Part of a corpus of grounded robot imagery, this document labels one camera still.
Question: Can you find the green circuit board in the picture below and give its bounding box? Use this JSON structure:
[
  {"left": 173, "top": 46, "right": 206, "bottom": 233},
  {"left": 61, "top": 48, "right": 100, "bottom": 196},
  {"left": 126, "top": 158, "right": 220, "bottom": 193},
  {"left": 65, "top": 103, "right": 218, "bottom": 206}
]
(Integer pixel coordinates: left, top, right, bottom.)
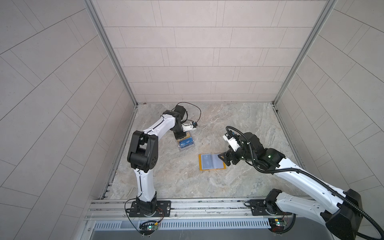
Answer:
[
  {"left": 268, "top": 218, "right": 287, "bottom": 232},
  {"left": 139, "top": 221, "right": 160, "bottom": 231}
]

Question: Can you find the black corrugated cable conduit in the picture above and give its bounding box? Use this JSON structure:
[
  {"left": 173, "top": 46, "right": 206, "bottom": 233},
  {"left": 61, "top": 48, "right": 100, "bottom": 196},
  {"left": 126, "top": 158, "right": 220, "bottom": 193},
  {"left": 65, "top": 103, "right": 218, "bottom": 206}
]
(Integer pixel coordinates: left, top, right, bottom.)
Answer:
[{"left": 225, "top": 125, "right": 384, "bottom": 240}]

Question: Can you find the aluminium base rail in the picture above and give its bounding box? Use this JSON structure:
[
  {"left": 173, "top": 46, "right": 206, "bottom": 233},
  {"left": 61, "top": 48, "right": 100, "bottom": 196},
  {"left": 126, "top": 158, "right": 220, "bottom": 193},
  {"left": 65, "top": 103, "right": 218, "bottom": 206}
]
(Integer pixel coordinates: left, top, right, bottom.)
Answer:
[{"left": 85, "top": 196, "right": 335, "bottom": 221}]

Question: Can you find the left green circuit board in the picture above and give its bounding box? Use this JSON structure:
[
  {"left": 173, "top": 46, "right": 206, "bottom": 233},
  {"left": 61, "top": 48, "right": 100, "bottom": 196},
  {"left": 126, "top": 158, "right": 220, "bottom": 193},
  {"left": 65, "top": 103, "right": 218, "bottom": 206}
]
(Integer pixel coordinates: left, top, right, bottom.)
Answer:
[{"left": 139, "top": 221, "right": 160, "bottom": 231}]

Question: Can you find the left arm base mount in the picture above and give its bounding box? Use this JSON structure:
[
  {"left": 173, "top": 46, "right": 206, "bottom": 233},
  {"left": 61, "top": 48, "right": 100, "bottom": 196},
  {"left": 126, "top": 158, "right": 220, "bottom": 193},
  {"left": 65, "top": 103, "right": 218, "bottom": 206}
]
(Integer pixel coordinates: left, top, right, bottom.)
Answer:
[{"left": 126, "top": 200, "right": 172, "bottom": 218}]

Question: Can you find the blue VIP card in holder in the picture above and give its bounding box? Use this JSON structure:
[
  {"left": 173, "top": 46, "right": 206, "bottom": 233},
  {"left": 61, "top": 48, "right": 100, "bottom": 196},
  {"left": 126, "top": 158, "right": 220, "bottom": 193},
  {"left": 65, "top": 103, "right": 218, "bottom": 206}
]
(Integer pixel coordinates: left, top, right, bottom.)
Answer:
[{"left": 201, "top": 154, "right": 214, "bottom": 170}]

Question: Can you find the right corner metal post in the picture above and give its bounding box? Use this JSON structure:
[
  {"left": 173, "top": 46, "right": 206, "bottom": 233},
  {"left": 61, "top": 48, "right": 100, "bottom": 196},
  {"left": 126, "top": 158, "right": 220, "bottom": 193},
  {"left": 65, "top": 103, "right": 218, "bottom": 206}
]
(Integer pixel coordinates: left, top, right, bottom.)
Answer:
[{"left": 272, "top": 0, "right": 337, "bottom": 105}]

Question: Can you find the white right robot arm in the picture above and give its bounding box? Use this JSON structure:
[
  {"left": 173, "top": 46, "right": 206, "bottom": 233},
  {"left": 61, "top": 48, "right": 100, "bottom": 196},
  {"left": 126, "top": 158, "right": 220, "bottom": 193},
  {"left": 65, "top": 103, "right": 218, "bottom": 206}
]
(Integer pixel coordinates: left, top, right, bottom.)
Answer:
[{"left": 219, "top": 131, "right": 363, "bottom": 240}]

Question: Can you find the right green circuit board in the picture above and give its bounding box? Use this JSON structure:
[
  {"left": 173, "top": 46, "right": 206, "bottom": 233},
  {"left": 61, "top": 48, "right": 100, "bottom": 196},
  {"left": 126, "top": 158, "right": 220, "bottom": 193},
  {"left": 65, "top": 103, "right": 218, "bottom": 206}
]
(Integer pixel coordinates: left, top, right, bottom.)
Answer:
[{"left": 268, "top": 218, "right": 287, "bottom": 232}]

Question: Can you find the beige card in stand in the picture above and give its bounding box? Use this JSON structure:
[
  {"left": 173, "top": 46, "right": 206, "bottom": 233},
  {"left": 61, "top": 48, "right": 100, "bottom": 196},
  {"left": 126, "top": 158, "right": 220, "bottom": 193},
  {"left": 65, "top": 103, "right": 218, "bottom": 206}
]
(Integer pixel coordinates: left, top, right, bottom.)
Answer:
[{"left": 179, "top": 133, "right": 193, "bottom": 142}]

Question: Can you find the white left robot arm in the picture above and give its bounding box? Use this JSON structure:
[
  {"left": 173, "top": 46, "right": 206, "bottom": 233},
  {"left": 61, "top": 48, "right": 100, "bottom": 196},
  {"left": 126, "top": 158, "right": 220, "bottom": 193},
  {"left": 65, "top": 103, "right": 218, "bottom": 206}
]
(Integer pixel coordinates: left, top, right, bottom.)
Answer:
[{"left": 127, "top": 105, "right": 187, "bottom": 215}]

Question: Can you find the yellow leather card holder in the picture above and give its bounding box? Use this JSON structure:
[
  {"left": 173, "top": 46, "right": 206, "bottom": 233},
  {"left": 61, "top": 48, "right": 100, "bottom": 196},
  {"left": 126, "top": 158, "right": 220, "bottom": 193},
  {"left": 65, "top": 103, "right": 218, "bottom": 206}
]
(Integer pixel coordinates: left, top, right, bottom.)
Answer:
[{"left": 199, "top": 154, "right": 227, "bottom": 171}]

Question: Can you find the perforated vent strip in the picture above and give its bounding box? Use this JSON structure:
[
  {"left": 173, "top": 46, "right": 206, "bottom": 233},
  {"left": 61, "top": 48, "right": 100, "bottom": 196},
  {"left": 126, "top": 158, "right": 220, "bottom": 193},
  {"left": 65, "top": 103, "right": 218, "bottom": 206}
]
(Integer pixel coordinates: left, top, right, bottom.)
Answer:
[{"left": 94, "top": 218, "right": 271, "bottom": 231}]

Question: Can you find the blue card in stand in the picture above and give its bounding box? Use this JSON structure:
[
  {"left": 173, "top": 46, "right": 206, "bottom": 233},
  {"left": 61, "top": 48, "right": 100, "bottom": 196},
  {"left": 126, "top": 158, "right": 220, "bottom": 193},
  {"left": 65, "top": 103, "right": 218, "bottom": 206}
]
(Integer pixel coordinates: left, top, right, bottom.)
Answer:
[{"left": 179, "top": 140, "right": 194, "bottom": 150}]

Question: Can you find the left corner metal post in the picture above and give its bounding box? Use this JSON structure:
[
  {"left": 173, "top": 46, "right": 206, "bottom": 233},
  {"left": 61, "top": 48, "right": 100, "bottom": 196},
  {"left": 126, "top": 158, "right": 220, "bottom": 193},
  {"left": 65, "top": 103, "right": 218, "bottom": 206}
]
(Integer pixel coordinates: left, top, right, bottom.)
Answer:
[{"left": 83, "top": 0, "right": 138, "bottom": 106}]

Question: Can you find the corner metal post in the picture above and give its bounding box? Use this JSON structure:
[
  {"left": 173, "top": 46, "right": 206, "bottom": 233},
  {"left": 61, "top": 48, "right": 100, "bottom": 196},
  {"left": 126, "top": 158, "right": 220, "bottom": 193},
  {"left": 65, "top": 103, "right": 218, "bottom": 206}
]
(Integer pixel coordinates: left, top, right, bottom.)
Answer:
[
  {"left": 83, "top": 0, "right": 138, "bottom": 106},
  {"left": 272, "top": 0, "right": 337, "bottom": 105}
]

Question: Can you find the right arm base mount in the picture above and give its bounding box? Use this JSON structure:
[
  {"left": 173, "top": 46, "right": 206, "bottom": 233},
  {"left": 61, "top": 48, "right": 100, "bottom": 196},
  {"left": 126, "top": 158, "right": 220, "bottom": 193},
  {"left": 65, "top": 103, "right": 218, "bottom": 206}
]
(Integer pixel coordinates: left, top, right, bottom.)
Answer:
[{"left": 244, "top": 200, "right": 292, "bottom": 216}]

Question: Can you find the thin black left cable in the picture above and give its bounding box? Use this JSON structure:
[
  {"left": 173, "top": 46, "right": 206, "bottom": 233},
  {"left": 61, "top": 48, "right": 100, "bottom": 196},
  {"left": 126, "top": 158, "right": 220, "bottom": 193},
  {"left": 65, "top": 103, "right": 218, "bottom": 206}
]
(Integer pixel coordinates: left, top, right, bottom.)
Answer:
[{"left": 173, "top": 101, "right": 202, "bottom": 124}]

